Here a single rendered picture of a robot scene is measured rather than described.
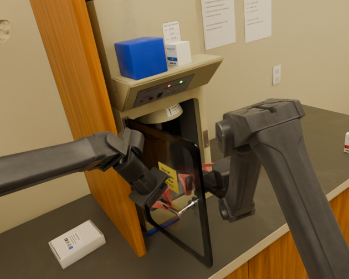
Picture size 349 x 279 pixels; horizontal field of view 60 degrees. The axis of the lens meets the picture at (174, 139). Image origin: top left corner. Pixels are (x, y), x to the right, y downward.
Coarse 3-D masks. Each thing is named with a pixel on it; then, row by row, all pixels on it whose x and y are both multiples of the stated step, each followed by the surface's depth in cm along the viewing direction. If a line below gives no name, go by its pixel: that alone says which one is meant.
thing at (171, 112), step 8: (176, 104) 105; (152, 112) 101; (160, 112) 101; (168, 112) 101; (176, 112) 103; (136, 120) 105; (144, 120) 102; (152, 120) 101; (160, 120) 101; (168, 120) 101
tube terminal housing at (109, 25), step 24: (96, 0) 76; (120, 0) 80; (144, 0) 83; (168, 0) 87; (192, 0) 91; (96, 24) 80; (120, 24) 82; (144, 24) 85; (192, 24) 94; (192, 48) 96; (192, 96) 102; (120, 120) 91; (144, 216) 106
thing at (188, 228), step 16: (144, 128) 82; (144, 144) 85; (160, 144) 79; (176, 144) 73; (192, 144) 68; (144, 160) 89; (160, 160) 82; (176, 160) 75; (192, 160) 70; (192, 176) 73; (192, 192) 75; (160, 224) 98; (176, 224) 89; (192, 224) 82; (176, 240) 94; (192, 240) 85; (208, 240) 79; (208, 256) 82
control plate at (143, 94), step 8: (176, 80) 86; (184, 80) 89; (152, 88) 83; (160, 88) 85; (168, 88) 88; (176, 88) 91; (184, 88) 94; (144, 96) 85; (152, 96) 87; (136, 104) 86
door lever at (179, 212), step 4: (160, 200) 81; (164, 200) 80; (164, 204) 79; (168, 204) 78; (172, 204) 78; (188, 204) 77; (192, 204) 77; (168, 208) 78; (172, 208) 77; (176, 208) 76; (184, 208) 76; (188, 208) 77; (192, 208) 78; (172, 212) 77; (176, 212) 75; (180, 212) 75; (184, 212) 76; (180, 216) 75
